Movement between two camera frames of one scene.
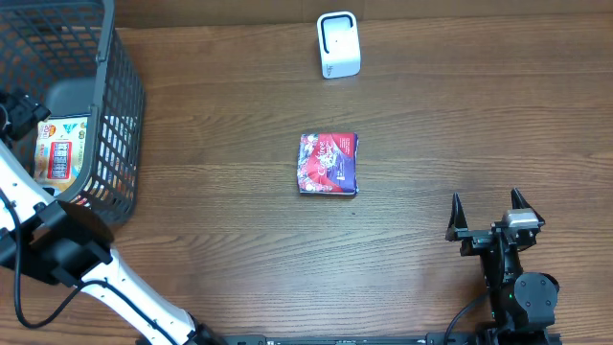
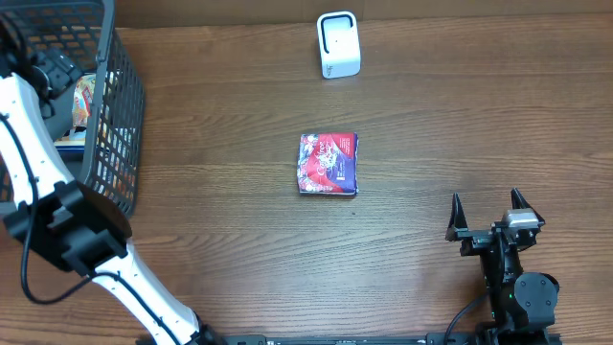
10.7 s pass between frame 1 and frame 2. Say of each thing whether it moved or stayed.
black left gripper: moved
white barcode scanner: stayed
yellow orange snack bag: moved
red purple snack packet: stayed
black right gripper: stayed
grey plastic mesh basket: stayed
